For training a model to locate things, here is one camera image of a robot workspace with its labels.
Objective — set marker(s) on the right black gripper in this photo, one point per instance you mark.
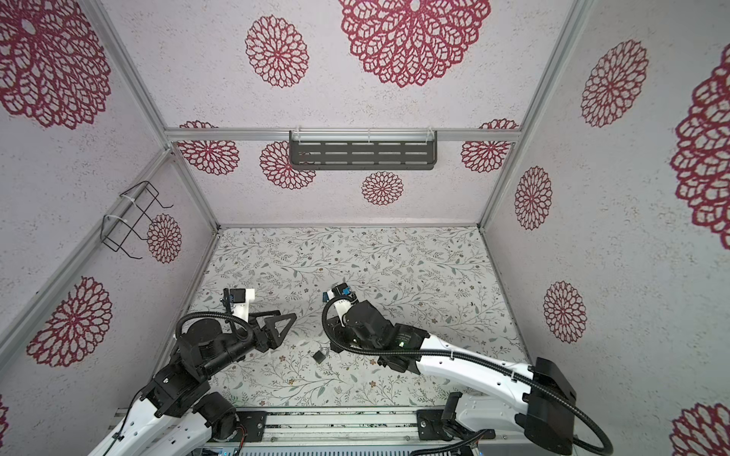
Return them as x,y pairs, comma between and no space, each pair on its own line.
337,329

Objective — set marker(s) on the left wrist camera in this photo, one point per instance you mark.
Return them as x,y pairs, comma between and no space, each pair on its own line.
236,301

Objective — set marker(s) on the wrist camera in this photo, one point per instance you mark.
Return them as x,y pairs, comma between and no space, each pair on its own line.
344,299
236,301

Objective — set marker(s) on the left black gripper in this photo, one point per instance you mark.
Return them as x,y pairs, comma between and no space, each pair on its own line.
274,339

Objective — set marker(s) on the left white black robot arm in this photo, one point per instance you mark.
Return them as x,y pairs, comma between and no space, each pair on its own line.
176,412

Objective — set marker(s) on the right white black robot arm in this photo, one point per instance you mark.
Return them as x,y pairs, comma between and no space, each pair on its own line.
533,399

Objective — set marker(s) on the grey slotted wall shelf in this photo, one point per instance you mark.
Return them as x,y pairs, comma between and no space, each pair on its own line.
363,152

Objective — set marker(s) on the black wire wall basket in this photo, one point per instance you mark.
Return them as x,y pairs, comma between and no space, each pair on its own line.
140,197

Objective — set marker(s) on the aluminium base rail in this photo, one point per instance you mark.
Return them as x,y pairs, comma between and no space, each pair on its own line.
300,429

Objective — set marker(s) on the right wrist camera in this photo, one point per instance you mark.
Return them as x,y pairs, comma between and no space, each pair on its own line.
344,299

